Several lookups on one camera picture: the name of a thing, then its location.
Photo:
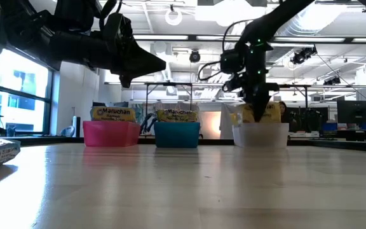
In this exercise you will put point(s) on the pink-green lime chili ramen pack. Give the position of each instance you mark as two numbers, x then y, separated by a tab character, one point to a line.
177	116

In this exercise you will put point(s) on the teal plastic bin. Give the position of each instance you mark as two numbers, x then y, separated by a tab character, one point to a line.
176	136

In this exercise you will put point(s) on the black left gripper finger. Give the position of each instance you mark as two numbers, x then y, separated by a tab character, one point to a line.
126	81
146	62

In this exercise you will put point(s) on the black monitor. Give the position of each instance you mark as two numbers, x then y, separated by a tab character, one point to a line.
310	117
356	111

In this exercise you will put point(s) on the pink plastic bin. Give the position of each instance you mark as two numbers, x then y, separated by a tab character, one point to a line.
111	135

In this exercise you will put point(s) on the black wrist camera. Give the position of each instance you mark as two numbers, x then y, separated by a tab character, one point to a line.
116	27
232	60

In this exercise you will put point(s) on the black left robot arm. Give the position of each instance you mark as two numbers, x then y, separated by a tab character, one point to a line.
59	41

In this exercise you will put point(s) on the person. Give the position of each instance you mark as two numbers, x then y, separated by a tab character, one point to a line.
283	109

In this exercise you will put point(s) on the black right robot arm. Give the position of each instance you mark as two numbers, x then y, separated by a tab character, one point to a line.
275	19

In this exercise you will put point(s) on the large window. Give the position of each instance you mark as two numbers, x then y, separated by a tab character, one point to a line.
21	89

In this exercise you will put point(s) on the yellow creamy chicken ramen pack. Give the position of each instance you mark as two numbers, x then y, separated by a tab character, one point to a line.
243	116

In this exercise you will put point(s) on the black metal stand frame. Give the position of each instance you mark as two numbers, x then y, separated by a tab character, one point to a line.
170	84
297	86

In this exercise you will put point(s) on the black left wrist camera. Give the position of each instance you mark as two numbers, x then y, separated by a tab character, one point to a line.
116	27

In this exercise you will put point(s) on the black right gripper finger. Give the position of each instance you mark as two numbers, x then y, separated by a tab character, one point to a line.
263	103
254	105

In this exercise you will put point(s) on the black ceiling track light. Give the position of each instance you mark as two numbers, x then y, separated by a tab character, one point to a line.
303	55

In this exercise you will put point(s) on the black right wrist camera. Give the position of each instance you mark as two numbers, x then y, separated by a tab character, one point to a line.
232	60

